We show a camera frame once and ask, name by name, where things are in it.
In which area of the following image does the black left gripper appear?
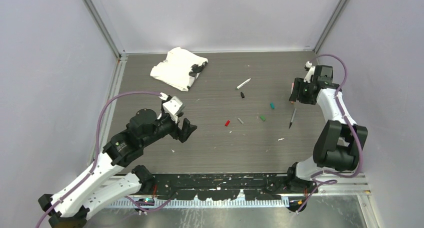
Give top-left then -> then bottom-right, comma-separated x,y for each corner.
141,111 -> 197,148

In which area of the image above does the white pen orange tip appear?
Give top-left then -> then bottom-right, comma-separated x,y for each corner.
290,83 -> 295,105

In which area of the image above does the grey pen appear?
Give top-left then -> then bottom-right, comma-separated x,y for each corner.
289,108 -> 297,128

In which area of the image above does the white pen green tip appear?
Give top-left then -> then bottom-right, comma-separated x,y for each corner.
236,78 -> 251,90

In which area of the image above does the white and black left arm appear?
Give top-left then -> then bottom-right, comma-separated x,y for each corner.
38,109 -> 197,228

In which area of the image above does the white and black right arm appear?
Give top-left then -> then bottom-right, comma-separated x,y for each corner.
283,62 -> 368,193

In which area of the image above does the white crumpled cloth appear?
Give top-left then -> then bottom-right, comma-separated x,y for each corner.
150,47 -> 208,92

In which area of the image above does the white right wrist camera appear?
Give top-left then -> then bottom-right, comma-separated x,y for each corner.
303,61 -> 316,83

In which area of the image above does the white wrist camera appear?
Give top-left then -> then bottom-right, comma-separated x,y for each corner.
159,93 -> 185,124
303,61 -> 316,83

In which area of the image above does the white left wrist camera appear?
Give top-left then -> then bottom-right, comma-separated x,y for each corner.
159,93 -> 185,124

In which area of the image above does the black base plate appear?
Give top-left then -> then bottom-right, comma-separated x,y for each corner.
122,172 -> 319,202

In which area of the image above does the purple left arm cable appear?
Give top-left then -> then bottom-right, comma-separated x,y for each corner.
34,90 -> 170,228

